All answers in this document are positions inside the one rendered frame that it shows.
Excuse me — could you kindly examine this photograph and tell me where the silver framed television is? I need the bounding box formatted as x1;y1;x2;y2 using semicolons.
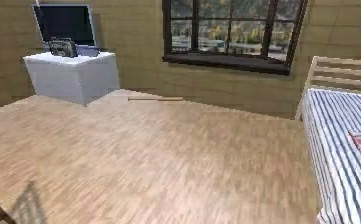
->
31;3;101;58

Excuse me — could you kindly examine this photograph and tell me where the wooden baseball bat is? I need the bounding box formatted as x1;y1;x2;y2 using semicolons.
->
127;96;184;102

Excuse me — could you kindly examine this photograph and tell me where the dark framed window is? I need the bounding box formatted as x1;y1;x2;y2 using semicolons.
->
161;0;310;76

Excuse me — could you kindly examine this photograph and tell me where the white cabinet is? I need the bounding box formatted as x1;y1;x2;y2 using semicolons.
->
23;51;120;107

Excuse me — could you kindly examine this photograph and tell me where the small black radio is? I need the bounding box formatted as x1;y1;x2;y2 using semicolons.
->
48;37;79;59

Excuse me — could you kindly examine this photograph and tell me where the wooden bed with striped sheet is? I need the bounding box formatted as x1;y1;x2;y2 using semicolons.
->
295;55;361;224

